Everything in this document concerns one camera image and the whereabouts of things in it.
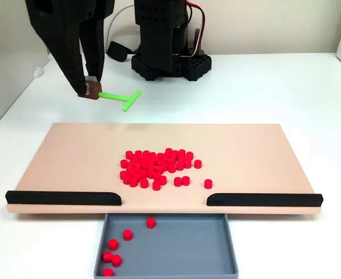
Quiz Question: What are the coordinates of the green T-shaped pusher tool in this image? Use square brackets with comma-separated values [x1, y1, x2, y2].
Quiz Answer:
[77, 76, 143, 113]

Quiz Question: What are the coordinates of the pile of red granules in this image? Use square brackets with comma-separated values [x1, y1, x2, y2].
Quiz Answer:
[119, 148, 195, 191]

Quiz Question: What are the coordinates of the grey tray container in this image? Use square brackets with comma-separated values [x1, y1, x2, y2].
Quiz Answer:
[93, 213, 240, 279]

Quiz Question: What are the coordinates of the black clamp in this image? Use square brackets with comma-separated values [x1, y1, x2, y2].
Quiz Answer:
[106, 41, 131, 62]

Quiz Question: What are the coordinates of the beige board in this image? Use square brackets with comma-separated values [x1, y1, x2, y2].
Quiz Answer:
[6, 123, 324, 217]

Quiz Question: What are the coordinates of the thin grey cable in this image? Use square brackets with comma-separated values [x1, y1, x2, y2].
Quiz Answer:
[106, 3, 135, 55]

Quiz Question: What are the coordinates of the red black white servo cable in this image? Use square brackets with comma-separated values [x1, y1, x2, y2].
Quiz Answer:
[186, 0, 206, 58]

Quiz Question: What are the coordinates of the black edge rail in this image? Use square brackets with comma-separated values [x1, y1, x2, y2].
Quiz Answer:
[5, 190, 122, 206]
[206, 192, 324, 208]

